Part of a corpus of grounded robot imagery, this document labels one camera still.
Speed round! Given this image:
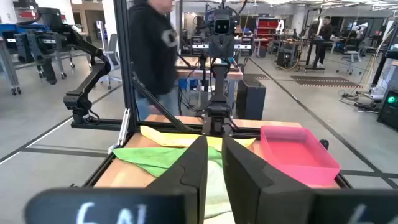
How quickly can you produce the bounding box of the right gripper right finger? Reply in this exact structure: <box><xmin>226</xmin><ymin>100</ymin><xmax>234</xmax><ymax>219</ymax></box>
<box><xmin>222</xmin><ymin>136</ymin><xmax>398</xmax><ymax>224</ymax></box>

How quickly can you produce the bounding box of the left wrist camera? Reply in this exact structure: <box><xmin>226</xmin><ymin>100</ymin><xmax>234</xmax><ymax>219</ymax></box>
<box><xmin>205</xmin><ymin>8</ymin><xmax>239</xmax><ymax>35</ymax></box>

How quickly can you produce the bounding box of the pink plastic bin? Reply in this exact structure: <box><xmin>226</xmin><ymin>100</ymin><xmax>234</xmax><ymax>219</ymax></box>
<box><xmin>259</xmin><ymin>125</ymin><xmax>342</xmax><ymax>189</ymax></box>

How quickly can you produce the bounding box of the black floor cable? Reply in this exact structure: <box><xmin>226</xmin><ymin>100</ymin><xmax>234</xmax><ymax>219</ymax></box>
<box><xmin>338</xmin><ymin>90</ymin><xmax>381</xmax><ymax>113</ymax></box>

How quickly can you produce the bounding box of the black box green light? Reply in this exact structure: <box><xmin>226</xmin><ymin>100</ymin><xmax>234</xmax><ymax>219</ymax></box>
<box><xmin>377</xmin><ymin>89</ymin><xmax>398</xmax><ymax>131</ymax></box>

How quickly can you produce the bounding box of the grey office chair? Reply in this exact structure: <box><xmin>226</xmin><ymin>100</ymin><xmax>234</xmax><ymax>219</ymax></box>
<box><xmin>336</xmin><ymin>37</ymin><xmax>371</xmax><ymax>75</ymax></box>

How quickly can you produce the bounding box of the yellow microfiber towel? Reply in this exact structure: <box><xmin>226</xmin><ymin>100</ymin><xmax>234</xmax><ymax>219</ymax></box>
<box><xmin>139</xmin><ymin>125</ymin><xmax>256</xmax><ymax>152</ymax></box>

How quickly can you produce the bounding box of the black aluminium table frame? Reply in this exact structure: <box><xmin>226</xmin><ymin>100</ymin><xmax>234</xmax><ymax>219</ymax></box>
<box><xmin>70</xmin><ymin>0</ymin><xmax>354</xmax><ymax>189</ymax></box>

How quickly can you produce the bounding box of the silver frame bracket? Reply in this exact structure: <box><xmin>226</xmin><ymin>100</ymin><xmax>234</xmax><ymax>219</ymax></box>
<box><xmin>117</xmin><ymin>108</ymin><xmax>132</xmax><ymax>147</ymax></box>

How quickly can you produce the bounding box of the red storage shelf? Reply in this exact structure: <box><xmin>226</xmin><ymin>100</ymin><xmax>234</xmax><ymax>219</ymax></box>
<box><xmin>254</xmin><ymin>17</ymin><xmax>280</xmax><ymax>40</ymax></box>

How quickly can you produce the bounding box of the striped floor mat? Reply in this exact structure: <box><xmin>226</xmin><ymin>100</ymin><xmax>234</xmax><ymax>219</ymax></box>
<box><xmin>290</xmin><ymin>75</ymin><xmax>363</xmax><ymax>88</ymax></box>

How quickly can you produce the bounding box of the wooden workbench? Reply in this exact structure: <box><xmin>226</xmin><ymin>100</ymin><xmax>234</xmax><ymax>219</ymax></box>
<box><xmin>175</xmin><ymin>55</ymin><xmax>244</xmax><ymax>110</ymax></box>

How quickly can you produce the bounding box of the person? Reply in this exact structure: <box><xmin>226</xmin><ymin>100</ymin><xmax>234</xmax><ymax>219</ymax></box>
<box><xmin>312</xmin><ymin>15</ymin><xmax>334</xmax><ymax>68</ymax></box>
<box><xmin>127</xmin><ymin>0</ymin><xmax>182</xmax><ymax>121</ymax></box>

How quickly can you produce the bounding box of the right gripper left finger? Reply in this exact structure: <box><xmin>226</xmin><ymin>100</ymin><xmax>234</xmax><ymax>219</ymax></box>
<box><xmin>24</xmin><ymin>136</ymin><xmax>208</xmax><ymax>224</ymax></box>

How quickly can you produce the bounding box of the black computer tower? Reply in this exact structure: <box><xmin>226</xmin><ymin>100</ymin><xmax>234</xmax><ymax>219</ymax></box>
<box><xmin>235</xmin><ymin>77</ymin><xmax>267</xmax><ymax>121</ymax></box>

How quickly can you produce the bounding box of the white office chair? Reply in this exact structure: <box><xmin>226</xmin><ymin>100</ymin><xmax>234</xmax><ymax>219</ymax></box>
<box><xmin>95</xmin><ymin>20</ymin><xmax>123</xmax><ymax>90</ymax></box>

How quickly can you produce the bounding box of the black standing desk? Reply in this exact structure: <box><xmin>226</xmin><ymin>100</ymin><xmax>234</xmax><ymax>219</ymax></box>
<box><xmin>303</xmin><ymin>35</ymin><xmax>335</xmax><ymax>71</ymax></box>

